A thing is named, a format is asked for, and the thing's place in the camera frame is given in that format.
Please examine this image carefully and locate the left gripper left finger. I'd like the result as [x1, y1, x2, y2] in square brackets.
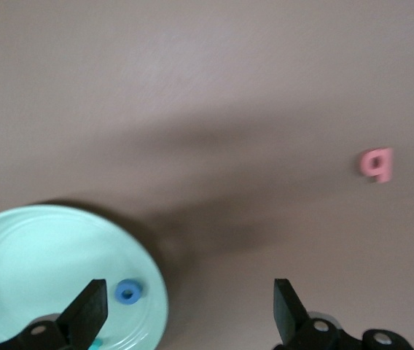
[0, 279, 109, 350]

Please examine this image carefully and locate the blue letter o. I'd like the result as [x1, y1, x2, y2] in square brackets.
[114, 279, 144, 306]

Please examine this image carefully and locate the light green plate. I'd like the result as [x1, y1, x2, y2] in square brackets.
[0, 204, 171, 350]

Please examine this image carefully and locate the brown table cover sheet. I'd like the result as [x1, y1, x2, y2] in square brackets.
[0, 0, 414, 350]

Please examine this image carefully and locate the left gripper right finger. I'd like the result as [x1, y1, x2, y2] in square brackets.
[273, 279, 414, 350]

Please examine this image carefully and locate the pink letter b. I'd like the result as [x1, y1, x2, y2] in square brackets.
[359, 146, 395, 184]

